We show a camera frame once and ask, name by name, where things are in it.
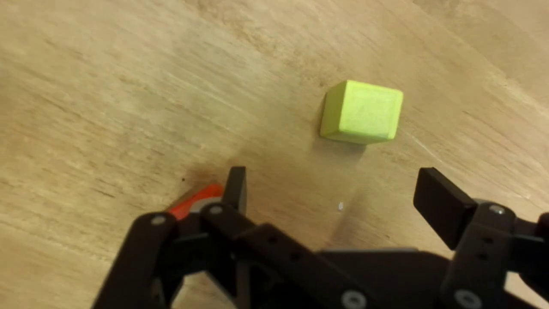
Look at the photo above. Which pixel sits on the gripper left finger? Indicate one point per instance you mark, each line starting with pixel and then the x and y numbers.
pixel 223 240

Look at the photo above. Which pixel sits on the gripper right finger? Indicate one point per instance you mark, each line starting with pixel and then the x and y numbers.
pixel 480 231

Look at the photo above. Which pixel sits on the orange block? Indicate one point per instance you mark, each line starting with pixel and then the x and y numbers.
pixel 195 201

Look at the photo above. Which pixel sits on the green block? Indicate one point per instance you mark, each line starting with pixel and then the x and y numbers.
pixel 362 112

